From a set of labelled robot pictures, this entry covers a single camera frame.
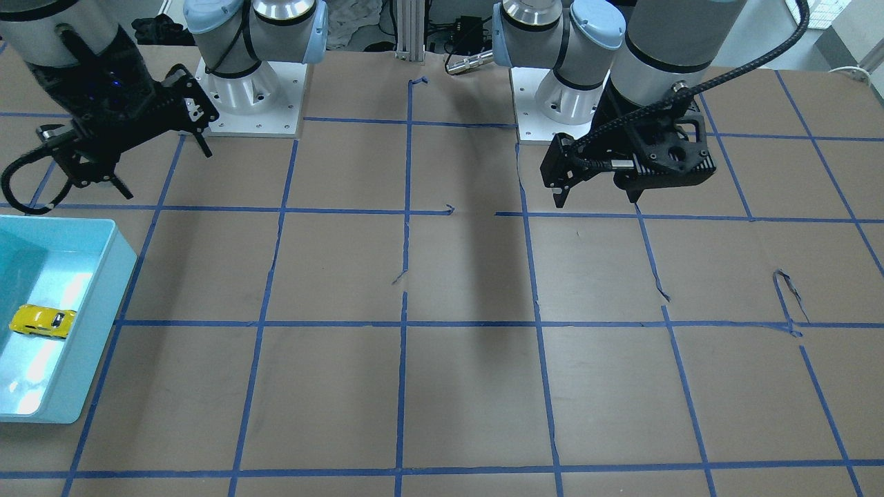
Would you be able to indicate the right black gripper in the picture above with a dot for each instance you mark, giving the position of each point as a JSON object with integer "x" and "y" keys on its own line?
{"x": 141, "y": 88}

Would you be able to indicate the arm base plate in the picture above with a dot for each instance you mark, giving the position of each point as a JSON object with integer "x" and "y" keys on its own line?
{"x": 545, "y": 106}
{"x": 267, "y": 103}

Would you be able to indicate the teal plastic bin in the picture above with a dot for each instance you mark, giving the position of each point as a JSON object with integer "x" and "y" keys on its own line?
{"x": 62, "y": 282}

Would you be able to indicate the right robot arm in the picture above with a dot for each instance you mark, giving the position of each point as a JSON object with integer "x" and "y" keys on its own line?
{"x": 234, "y": 38}

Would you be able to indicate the yellow beetle toy car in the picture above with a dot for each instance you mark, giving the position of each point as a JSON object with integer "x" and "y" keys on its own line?
{"x": 31, "y": 319}

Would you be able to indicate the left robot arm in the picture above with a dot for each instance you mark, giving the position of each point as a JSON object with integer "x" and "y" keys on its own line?
{"x": 616, "y": 71}

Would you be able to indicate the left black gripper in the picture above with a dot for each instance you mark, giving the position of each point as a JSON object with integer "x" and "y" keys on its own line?
{"x": 613, "y": 116}

